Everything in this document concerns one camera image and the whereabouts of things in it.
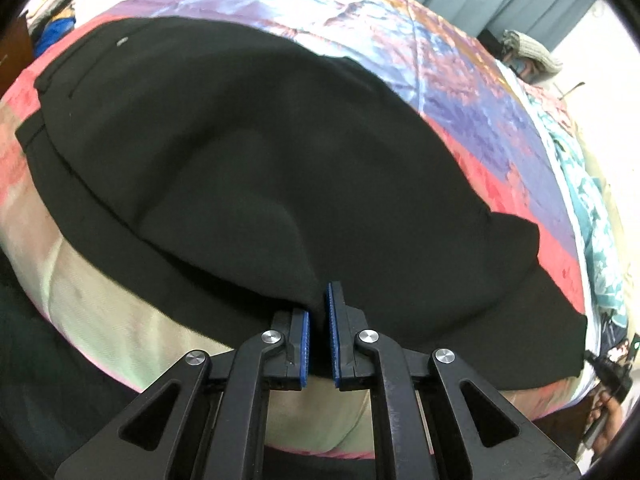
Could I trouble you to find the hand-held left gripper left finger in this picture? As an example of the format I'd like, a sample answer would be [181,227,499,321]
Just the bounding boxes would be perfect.
[54,308,311,480]

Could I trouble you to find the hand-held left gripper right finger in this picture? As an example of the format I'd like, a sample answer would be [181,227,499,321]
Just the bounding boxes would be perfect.
[324,281,582,480]

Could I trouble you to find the black pants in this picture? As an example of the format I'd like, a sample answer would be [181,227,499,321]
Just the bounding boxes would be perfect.
[15,16,588,392]

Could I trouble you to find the teal floral cloth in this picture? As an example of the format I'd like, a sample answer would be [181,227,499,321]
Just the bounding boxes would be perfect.
[520,82,630,348]

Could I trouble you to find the colourful printed blanket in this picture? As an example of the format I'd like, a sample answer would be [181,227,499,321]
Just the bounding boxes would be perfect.
[0,0,588,461]

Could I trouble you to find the grey knitted cloth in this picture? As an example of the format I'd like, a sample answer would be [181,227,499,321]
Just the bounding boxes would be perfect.
[501,29,564,77]

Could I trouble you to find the brown wooden furniture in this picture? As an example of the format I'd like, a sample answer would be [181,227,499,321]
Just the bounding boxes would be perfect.
[0,15,37,97]

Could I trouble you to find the pile of clothes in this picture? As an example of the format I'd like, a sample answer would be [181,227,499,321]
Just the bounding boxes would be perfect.
[26,0,78,58]

